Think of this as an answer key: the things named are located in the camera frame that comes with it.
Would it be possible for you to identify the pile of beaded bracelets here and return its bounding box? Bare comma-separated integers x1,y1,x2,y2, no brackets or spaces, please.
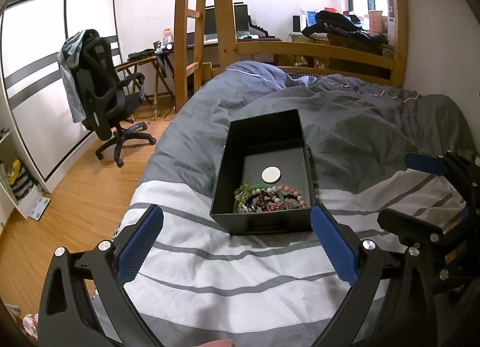
232,181,308,215

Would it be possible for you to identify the black computer monitor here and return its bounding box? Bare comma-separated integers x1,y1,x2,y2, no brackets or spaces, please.
204,2,250,36

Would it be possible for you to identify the wooden loft bed frame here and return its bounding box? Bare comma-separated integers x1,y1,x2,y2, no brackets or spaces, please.
201,0,408,88

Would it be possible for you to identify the person's right hand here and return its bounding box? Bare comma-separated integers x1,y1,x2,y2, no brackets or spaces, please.
197,339,235,347

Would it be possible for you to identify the white shelf unit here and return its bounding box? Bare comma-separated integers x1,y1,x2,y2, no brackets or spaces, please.
1,84,50,221

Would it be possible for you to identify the wooden ladder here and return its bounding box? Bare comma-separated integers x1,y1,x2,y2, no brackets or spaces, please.
173,0,206,110

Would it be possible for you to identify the pile of dark clothes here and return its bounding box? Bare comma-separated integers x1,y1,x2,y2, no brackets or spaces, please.
301,11,388,44

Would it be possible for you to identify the light blue hanging shirt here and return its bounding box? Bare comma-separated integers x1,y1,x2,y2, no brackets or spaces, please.
57,30,86,123

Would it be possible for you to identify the black office chair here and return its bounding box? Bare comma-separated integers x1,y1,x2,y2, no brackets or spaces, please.
72,29,156,167

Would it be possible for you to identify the white round disc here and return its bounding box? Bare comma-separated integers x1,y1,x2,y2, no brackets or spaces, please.
261,166,281,184

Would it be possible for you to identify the black jewelry box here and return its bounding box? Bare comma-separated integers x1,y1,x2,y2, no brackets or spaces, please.
210,110,316,236

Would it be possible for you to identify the white sliding wardrobe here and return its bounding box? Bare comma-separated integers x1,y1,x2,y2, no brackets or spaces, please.
1,0,121,192

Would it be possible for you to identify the wooden folding table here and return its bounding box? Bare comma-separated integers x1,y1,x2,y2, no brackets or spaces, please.
115,50,175,120

